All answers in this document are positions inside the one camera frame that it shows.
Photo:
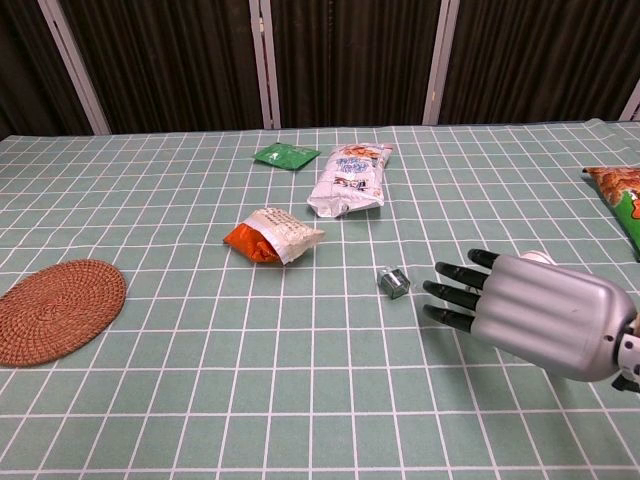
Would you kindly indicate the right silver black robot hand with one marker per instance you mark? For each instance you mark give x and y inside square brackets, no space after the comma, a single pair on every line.
[545,310]

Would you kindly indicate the green sachet packet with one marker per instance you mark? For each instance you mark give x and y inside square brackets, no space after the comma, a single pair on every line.
[286,156]

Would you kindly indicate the orange white snack packet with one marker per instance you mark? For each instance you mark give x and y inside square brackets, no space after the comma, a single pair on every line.
[272,237]

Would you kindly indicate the white paper cup green flower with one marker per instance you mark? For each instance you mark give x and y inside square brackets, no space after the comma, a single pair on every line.
[537,257]

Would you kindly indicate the dark pleated screen panel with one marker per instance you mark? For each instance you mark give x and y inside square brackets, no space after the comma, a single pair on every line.
[170,65]
[540,55]
[350,60]
[25,70]

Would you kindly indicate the white blue snack bag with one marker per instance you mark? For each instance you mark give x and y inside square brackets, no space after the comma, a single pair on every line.
[350,180]

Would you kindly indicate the orange green chip bag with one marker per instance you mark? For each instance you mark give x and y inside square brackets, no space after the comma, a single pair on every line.
[620,200]

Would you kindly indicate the green checkered tablecloth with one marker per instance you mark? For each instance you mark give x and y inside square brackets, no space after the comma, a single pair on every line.
[250,390]

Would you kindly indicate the round woven rattan coaster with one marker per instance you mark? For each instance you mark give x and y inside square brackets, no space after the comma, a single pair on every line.
[55,310]

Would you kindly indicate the white screen frame post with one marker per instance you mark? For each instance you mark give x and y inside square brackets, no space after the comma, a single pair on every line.
[439,65]
[631,102]
[265,65]
[75,70]

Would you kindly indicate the small silver metal clip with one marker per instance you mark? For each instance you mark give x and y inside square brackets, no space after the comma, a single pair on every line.
[393,283]

